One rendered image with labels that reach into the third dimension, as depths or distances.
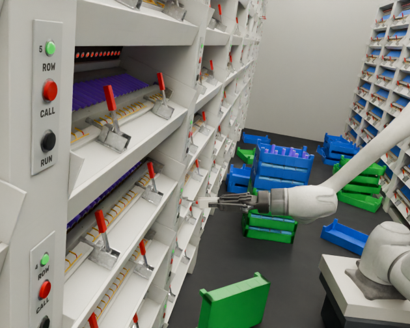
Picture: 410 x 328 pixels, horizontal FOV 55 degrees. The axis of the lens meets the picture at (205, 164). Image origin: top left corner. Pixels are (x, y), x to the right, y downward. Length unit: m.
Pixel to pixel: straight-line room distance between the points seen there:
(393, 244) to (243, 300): 0.59
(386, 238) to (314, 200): 0.43
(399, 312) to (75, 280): 1.33
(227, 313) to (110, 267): 0.99
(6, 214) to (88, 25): 0.20
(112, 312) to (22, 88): 0.62
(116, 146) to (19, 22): 0.30
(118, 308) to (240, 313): 0.85
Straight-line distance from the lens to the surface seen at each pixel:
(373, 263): 1.66
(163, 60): 0.99
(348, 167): 1.44
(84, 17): 0.42
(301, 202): 1.27
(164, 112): 0.83
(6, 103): 0.32
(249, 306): 1.68
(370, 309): 1.67
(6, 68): 0.31
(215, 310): 1.55
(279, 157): 2.25
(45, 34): 0.34
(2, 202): 0.34
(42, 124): 0.35
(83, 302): 0.60
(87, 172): 0.49
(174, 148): 1.02
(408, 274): 1.54
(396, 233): 1.63
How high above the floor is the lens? 1.10
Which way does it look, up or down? 18 degrees down
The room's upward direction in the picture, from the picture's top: 9 degrees clockwise
